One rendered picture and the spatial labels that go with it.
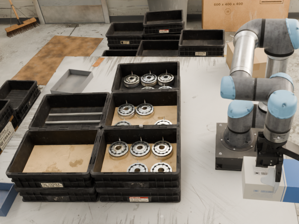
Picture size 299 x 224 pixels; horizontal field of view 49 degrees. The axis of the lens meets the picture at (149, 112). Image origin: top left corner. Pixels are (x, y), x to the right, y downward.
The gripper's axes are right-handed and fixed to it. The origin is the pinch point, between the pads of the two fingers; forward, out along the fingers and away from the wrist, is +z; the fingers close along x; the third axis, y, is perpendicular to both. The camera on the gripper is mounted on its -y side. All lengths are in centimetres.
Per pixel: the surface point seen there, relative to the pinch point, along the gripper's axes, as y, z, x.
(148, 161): 52, 28, -26
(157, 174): 44.0, 17.9, -10.8
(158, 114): 52, 28, -61
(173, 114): 43, 28, -61
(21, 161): 114, 23, -17
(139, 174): 52, 17, -10
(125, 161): 63, 27, -25
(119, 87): 80, 28, -85
